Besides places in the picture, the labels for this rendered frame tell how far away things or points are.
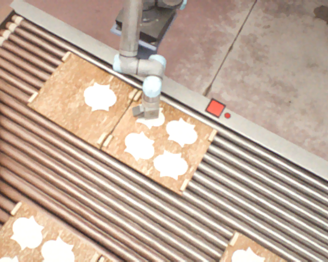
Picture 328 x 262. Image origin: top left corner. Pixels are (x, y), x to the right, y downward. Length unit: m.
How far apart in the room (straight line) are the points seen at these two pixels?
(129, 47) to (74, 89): 0.44
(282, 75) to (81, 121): 1.78
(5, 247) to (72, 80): 0.81
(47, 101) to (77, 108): 0.15
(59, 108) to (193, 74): 1.41
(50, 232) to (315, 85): 2.22
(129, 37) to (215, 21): 1.79
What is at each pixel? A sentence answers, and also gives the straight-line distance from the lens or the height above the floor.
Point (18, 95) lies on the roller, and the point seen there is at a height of 0.92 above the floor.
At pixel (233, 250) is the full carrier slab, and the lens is 2.04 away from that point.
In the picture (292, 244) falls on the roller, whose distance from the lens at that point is 2.12.
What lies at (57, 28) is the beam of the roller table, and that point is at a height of 0.92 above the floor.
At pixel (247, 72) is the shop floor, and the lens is 3.44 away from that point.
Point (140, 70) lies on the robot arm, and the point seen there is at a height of 1.22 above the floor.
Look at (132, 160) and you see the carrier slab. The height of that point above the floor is 0.94.
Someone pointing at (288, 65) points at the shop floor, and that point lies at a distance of 3.55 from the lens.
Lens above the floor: 2.91
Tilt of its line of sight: 64 degrees down
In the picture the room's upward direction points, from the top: 2 degrees counter-clockwise
